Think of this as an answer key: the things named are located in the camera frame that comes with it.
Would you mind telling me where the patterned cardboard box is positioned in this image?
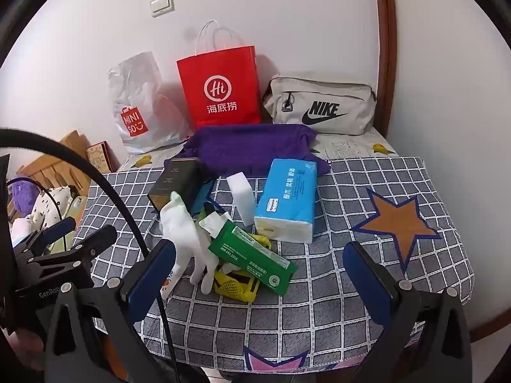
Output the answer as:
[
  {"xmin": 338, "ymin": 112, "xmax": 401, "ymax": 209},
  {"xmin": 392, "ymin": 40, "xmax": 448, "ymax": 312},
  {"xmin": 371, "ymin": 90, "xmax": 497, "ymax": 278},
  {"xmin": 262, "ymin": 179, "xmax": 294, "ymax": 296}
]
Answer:
[{"xmin": 86, "ymin": 140, "xmax": 120, "ymax": 173}]

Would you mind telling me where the purple plush toy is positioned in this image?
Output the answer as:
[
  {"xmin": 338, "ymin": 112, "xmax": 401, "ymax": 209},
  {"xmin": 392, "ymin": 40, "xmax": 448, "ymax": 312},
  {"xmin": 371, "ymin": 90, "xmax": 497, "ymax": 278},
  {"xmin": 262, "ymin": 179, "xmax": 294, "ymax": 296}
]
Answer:
[{"xmin": 11, "ymin": 179, "xmax": 38, "ymax": 213}]

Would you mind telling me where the white packet with orange fruit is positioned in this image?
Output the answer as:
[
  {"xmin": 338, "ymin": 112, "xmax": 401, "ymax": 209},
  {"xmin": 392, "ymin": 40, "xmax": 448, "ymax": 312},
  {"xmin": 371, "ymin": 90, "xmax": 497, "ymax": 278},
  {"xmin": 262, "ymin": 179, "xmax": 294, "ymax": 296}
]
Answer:
[{"xmin": 160, "ymin": 269, "xmax": 180, "ymax": 300}]

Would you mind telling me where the dark green tissue packet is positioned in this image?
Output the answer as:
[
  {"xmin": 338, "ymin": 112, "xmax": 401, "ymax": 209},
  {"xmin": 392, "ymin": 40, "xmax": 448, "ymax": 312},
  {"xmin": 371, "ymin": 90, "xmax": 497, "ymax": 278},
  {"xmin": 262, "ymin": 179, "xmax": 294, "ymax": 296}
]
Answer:
[{"xmin": 199, "ymin": 212, "xmax": 298, "ymax": 297}]

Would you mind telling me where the red paper bag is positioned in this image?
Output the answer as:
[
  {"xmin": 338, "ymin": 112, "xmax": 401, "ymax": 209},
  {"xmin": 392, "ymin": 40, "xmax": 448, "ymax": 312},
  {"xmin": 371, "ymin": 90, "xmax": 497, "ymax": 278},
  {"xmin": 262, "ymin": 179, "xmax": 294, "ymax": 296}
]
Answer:
[{"xmin": 177, "ymin": 20, "xmax": 262, "ymax": 130}]

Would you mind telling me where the white wall switch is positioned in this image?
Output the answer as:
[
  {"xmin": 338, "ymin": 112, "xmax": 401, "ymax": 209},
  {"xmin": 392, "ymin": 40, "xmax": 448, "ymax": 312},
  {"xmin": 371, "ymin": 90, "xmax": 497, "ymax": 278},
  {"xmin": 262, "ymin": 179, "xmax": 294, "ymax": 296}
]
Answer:
[{"xmin": 149, "ymin": 0, "xmax": 175, "ymax": 17}]

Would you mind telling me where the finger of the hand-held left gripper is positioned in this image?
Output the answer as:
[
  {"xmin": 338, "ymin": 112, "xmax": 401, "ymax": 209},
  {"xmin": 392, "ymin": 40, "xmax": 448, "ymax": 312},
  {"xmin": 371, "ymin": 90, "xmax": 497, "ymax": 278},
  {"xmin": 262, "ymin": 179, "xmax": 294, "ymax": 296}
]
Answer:
[
  {"xmin": 28, "ymin": 225, "xmax": 118, "ymax": 278},
  {"xmin": 22, "ymin": 216, "xmax": 77, "ymax": 258}
]

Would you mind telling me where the white plastic shopping bag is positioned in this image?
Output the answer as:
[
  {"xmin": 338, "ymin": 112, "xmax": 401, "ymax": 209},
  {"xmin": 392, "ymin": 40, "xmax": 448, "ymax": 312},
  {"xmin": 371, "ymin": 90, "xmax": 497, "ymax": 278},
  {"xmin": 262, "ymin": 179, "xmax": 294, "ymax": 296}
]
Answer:
[{"xmin": 108, "ymin": 51, "xmax": 192, "ymax": 155}]

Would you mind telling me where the yellow mesh pouch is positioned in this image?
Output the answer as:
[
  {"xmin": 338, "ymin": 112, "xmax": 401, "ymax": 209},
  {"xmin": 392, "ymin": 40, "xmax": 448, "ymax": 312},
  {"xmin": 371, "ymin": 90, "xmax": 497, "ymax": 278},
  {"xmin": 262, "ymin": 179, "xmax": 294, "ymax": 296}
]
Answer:
[{"xmin": 211, "ymin": 233, "xmax": 273, "ymax": 303}]

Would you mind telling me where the blue tissue pack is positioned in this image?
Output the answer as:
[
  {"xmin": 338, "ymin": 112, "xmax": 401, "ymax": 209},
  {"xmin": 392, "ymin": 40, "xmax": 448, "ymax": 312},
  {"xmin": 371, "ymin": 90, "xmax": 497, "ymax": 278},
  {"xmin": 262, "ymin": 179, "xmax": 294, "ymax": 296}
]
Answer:
[{"xmin": 254, "ymin": 158, "xmax": 319, "ymax": 244}]

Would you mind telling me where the brown wooden door frame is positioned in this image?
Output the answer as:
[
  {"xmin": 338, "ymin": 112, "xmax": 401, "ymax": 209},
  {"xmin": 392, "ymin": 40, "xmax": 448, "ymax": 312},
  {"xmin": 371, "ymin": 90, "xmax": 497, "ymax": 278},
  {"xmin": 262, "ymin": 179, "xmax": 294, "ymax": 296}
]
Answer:
[{"xmin": 371, "ymin": 0, "xmax": 397, "ymax": 136}]

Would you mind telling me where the white plastic bag packet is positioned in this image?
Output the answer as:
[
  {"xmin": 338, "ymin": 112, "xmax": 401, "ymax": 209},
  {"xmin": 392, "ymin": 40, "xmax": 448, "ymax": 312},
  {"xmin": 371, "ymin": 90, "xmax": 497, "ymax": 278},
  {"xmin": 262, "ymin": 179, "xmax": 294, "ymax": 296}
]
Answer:
[{"xmin": 159, "ymin": 191, "xmax": 220, "ymax": 294}]

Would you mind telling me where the white sponge block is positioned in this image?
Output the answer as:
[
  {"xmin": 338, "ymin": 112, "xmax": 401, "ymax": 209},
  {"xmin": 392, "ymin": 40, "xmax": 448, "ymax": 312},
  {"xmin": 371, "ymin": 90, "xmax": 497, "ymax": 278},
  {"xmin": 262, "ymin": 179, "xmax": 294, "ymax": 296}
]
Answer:
[{"xmin": 227, "ymin": 171, "xmax": 256, "ymax": 227}]

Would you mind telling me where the purple towel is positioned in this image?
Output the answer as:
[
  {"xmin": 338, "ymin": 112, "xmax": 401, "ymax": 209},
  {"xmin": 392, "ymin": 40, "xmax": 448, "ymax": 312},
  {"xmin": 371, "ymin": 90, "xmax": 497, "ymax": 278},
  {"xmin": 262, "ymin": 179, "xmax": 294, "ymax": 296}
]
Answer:
[{"xmin": 176, "ymin": 124, "xmax": 332, "ymax": 178}]

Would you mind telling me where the grey checked star blanket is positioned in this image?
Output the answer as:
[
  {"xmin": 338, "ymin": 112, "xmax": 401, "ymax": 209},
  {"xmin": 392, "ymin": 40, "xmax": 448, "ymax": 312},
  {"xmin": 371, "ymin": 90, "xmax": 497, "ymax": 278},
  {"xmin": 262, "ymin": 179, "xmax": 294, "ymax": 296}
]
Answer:
[{"xmin": 74, "ymin": 155, "xmax": 476, "ymax": 372}]

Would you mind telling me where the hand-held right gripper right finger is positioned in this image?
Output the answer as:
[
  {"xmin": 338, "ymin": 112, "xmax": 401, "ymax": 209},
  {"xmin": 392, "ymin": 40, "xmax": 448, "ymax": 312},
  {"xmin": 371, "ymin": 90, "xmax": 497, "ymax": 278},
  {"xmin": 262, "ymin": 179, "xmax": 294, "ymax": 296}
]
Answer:
[{"xmin": 342, "ymin": 240, "xmax": 474, "ymax": 383}]

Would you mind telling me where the white dotted cloth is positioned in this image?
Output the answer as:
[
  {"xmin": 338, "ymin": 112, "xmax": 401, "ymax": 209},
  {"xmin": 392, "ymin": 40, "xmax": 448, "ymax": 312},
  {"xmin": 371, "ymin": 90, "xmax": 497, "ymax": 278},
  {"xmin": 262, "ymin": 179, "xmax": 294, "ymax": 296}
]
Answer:
[{"xmin": 31, "ymin": 185, "xmax": 73, "ymax": 228}]

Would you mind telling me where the person's left hand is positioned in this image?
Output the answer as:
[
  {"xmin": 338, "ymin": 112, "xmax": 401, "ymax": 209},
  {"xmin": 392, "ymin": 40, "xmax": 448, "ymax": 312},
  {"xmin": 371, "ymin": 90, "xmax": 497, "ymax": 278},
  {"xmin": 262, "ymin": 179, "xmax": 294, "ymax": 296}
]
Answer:
[{"xmin": 0, "ymin": 327, "xmax": 44, "ymax": 383}]

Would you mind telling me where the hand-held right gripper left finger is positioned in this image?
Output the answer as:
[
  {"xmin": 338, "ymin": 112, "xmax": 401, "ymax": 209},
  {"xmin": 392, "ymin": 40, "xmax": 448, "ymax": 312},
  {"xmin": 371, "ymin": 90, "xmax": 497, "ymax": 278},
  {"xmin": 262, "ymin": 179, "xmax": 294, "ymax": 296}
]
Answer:
[{"xmin": 43, "ymin": 239, "xmax": 178, "ymax": 383}]

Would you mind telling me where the beige waist bag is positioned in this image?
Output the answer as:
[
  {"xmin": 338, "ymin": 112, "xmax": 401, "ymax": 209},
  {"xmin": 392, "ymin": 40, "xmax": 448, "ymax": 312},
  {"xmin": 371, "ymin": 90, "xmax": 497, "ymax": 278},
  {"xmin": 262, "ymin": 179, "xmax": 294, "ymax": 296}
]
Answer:
[{"xmin": 261, "ymin": 71, "xmax": 378, "ymax": 135}]

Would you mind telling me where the wooden rack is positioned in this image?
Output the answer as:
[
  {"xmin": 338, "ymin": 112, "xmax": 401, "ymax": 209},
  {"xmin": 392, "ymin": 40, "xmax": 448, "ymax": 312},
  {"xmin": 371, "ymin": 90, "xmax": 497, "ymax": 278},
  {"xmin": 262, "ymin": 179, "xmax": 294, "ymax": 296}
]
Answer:
[{"xmin": 24, "ymin": 155, "xmax": 92, "ymax": 192}]

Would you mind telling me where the light wooden box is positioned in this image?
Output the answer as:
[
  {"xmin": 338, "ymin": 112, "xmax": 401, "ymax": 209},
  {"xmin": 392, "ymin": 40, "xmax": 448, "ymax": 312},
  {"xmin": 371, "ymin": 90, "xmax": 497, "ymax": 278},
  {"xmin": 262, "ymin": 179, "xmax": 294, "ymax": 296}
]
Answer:
[{"xmin": 60, "ymin": 130, "xmax": 92, "ymax": 164}]

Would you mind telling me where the dark green tin box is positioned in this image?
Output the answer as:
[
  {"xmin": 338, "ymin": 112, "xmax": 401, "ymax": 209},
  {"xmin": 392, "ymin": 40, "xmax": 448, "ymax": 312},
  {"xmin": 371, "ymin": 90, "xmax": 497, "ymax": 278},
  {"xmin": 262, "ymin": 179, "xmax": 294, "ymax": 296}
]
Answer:
[{"xmin": 148, "ymin": 156, "xmax": 201, "ymax": 212}]

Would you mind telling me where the thick black cable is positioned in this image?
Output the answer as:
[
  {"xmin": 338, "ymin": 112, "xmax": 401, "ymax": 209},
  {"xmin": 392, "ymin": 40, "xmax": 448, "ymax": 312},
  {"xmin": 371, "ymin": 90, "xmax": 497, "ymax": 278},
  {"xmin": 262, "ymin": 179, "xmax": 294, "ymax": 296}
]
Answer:
[{"xmin": 0, "ymin": 128, "xmax": 180, "ymax": 383}]

